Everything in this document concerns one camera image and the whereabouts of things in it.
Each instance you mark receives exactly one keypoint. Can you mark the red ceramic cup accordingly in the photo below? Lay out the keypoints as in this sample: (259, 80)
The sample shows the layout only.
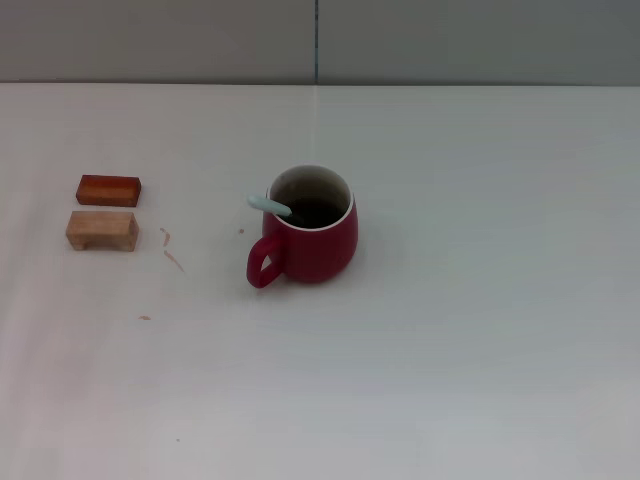
(315, 255)

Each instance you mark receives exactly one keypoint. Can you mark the dark coffee liquid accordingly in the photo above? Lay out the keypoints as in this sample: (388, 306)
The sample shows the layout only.
(325, 212)

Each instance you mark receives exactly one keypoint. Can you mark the light wooden block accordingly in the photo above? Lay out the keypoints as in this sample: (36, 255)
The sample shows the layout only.
(105, 230)

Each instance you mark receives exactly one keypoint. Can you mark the dark reddish wooden block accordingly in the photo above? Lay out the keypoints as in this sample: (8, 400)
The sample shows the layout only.
(110, 190)

